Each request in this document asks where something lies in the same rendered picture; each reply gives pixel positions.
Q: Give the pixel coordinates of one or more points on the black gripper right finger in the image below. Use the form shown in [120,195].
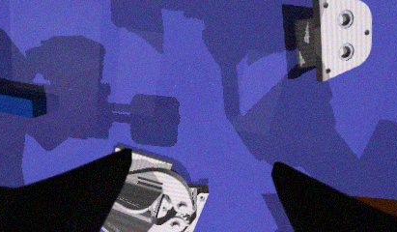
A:
[313,206]

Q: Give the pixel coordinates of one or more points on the blue rectangular block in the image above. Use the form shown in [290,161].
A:
[22,104]

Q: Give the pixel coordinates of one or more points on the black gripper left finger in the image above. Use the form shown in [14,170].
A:
[78,200]

